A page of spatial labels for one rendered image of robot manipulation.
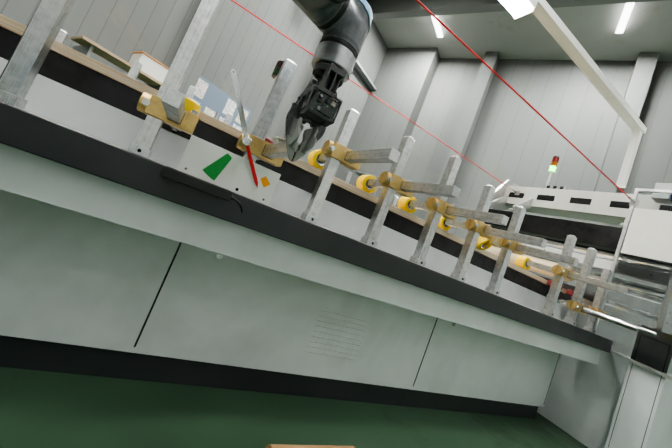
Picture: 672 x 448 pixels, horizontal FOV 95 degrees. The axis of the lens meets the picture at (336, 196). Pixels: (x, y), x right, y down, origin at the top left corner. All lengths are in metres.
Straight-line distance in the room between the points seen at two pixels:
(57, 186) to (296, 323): 0.89
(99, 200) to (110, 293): 0.37
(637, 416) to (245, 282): 2.38
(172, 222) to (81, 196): 0.20
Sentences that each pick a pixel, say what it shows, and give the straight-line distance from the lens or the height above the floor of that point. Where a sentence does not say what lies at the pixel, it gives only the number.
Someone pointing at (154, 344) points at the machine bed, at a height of 0.14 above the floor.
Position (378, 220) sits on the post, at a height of 0.79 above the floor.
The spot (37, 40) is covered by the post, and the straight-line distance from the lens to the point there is 0.98.
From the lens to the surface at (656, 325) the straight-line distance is 2.77.
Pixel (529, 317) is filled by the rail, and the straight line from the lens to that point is 1.89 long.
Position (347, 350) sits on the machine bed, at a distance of 1.51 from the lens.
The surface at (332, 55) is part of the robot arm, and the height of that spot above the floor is 1.04.
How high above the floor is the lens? 0.72
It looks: 5 degrees up
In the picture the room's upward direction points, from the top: 22 degrees clockwise
